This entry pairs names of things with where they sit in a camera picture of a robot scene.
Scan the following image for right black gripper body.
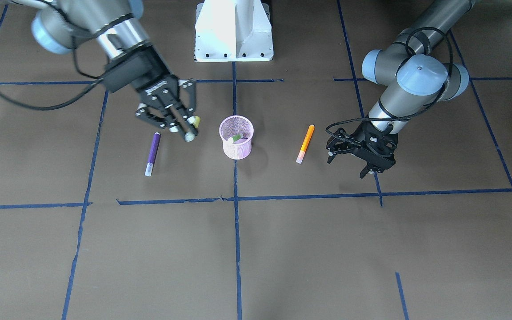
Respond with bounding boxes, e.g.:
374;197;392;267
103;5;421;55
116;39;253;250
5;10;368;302
103;44;196;134

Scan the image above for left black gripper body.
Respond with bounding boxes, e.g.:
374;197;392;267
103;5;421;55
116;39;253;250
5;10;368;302
326;121;398;170

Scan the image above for orange highlighter pen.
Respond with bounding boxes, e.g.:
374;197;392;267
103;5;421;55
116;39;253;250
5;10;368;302
296;124;315;164

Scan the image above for green highlighter pen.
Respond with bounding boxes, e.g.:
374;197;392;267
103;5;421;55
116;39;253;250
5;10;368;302
226;134;244;144

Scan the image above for yellow highlighter pen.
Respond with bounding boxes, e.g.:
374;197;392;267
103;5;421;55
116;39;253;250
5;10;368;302
187;116;200;129

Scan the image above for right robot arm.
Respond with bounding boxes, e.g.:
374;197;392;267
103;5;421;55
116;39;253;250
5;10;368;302
31;0;198;142

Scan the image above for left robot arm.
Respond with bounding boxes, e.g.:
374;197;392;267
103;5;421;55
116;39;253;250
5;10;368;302
326;0;477;178

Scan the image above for purple marker pen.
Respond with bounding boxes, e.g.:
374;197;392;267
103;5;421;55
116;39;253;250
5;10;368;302
144;132;161;177

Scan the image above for pink mesh pen holder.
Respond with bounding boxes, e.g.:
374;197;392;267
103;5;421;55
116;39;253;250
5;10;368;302
219;115;254;160

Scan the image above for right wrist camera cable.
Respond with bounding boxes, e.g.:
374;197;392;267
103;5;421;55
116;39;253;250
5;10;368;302
0;0;105;111

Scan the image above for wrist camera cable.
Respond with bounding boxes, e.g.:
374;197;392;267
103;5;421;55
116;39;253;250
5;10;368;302
326;27;454;147
0;0;105;111

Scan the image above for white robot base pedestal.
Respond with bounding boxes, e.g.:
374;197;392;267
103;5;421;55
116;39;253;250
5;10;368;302
194;0;274;62

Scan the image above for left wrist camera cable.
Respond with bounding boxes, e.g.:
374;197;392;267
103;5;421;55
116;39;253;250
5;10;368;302
326;27;454;147

